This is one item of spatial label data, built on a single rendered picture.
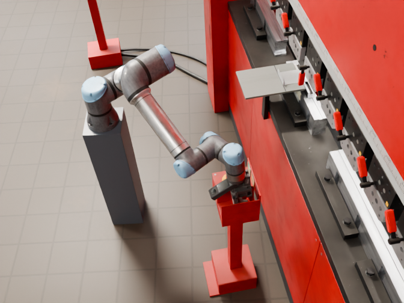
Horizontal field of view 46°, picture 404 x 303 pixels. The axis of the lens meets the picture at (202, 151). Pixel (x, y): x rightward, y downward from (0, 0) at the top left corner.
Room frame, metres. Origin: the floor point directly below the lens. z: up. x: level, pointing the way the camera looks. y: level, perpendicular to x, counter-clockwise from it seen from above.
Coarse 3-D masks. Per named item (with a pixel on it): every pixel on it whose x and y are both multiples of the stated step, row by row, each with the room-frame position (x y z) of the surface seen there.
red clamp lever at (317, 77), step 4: (316, 76) 1.30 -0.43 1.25; (316, 80) 1.29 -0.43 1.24; (320, 80) 1.30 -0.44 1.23; (316, 84) 1.28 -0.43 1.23; (320, 84) 1.28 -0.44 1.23; (316, 88) 1.27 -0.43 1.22; (320, 88) 1.27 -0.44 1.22; (320, 92) 1.26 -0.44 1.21; (316, 96) 1.26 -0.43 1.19; (320, 96) 1.25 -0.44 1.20; (324, 96) 1.25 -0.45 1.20
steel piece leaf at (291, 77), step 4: (280, 72) 1.63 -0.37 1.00; (284, 72) 1.62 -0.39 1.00; (288, 72) 1.62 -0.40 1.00; (292, 72) 1.62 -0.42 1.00; (296, 72) 1.62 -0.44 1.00; (280, 76) 1.59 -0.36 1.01; (284, 76) 1.60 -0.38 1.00; (288, 76) 1.59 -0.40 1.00; (292, 76) 1.59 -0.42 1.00; (296, 76) 1.59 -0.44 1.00; (284, 80) 1.57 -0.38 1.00; (288, 80) 1.57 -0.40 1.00; (292, 80) 1.57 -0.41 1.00; (296, 80) 1.57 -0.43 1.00; (304, 80) 1.56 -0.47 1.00; (284, 84) 1.55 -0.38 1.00; (288, 84) 1.55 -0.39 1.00
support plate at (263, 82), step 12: (240, 72) 1.65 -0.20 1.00; (252, 72) 1.64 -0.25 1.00; (264, 72) 1.64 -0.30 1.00; (276, 72) 1.63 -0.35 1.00; (240, 84) 1.57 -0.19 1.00; (252, 84) 1.56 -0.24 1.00; (264, 84) 1.56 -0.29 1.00; (276, 84) 1.55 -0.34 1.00; (252, 96) 1.49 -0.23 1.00; (264, 96) 1.49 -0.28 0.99
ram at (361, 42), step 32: (320, 0) 1.45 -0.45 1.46; (352, 0) 1.23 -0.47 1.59; (384, 0) 1.07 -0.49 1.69; (320, 32) 1.41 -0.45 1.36; (352, 32) 1.19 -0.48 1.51; (384, 32) 1.03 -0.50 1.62; (352, 64) 1.15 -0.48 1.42; (384, 64) 0.99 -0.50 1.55; (384, 96) 0.95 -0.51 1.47; (384, 128) 0.90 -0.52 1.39
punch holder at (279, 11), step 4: (280, 0) 1.85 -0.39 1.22; (284, 0) 1.80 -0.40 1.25; (288, 0) 1.76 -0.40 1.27; (280, 4) 1.85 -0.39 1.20; (284, 4) 1.80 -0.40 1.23; (288, 4) 1.75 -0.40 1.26; (280, 8) 1.84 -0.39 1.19; (284, 8) 1.79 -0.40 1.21; (288, 8) 1.75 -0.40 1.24; (292, 8) 1.75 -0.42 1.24; (276, 12) 1.89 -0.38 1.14; (280, 12) 1.83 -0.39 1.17; (284, 12) 1.79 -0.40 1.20; (288, 12) 1.75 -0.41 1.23; (276, 16) 1.88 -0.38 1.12; (280, 16) 1.84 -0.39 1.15; (288, 16) 1.75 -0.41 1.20; (280, 20) 1.82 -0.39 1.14; (280, 24) 1.82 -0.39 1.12
